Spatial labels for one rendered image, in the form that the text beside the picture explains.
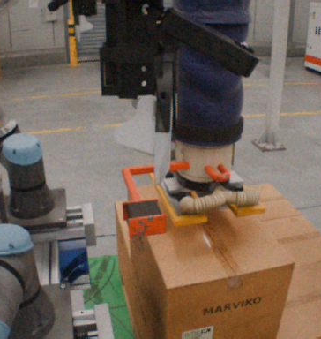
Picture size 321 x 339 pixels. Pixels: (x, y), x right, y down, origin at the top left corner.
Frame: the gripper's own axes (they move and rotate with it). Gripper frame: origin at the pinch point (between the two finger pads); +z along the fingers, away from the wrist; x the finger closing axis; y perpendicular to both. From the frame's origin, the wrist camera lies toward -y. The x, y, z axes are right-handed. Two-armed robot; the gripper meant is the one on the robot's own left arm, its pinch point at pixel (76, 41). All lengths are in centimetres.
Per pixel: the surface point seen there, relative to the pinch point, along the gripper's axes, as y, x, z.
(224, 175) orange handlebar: 37, -46, 33
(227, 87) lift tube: 38, -42, 9
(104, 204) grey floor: 16, 150, 152
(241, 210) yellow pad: 43, -47, 45
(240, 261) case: 41, -55, 58
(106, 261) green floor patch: 9, 73, 152
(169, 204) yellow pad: 23, -39, 45
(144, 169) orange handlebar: 16, -37, 33
